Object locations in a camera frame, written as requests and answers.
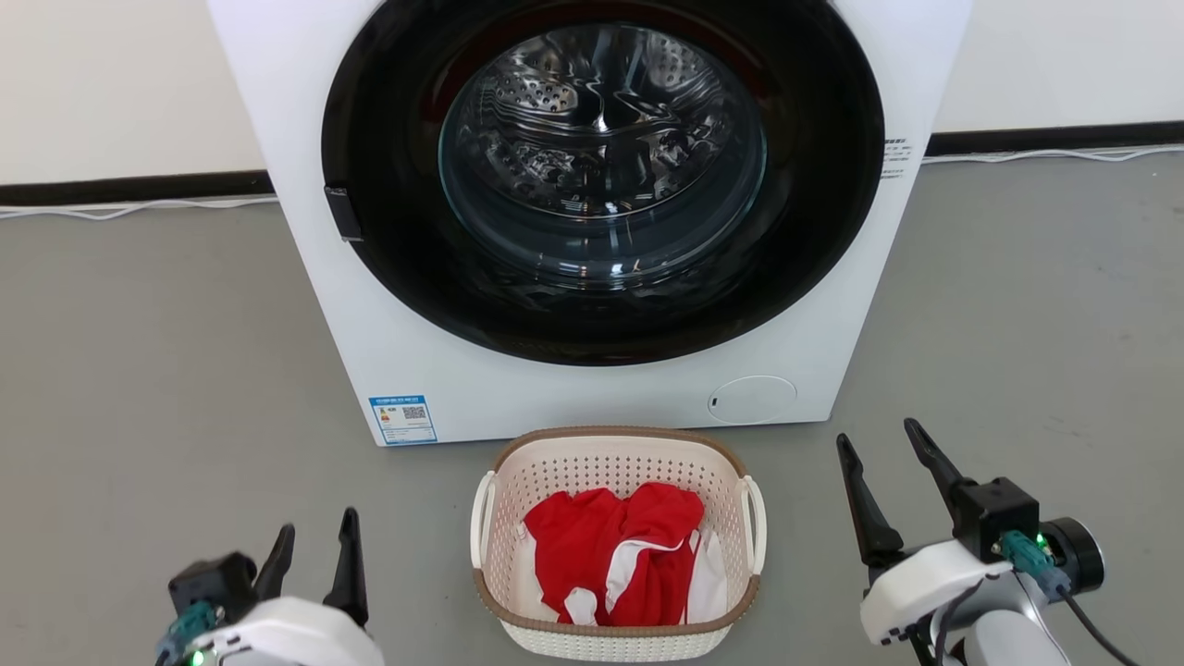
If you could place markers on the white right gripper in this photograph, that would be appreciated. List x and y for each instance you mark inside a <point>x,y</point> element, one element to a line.
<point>925,583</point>

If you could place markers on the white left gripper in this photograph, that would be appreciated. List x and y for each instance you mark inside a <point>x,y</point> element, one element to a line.
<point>287,638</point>

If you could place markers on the beige perforated laundry basket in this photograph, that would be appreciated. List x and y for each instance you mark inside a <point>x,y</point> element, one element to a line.
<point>610,458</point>

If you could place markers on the blue energy label sticker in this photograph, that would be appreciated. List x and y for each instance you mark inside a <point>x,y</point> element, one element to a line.
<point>403,420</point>

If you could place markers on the round white filter cover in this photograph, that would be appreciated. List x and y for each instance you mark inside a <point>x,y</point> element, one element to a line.
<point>751,400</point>

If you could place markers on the red and white garment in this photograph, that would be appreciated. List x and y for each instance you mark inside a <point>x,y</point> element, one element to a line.
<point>592,546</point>

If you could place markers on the round dark glass washer door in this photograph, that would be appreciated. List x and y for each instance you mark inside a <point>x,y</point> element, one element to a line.
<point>388,277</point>

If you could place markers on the small printed washer sticker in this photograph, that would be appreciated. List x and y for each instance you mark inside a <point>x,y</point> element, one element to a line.
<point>897,157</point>

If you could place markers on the white front-load washing machine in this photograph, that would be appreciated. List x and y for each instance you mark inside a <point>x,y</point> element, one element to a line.
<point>305,139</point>

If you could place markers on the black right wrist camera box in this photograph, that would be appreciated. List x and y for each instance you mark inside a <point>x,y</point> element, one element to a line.
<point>999,509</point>

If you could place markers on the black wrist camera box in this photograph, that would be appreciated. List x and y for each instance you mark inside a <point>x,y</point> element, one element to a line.
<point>213,583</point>
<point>999,509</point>

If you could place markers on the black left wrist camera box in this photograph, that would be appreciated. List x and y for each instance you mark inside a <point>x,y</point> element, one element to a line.
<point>213,583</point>

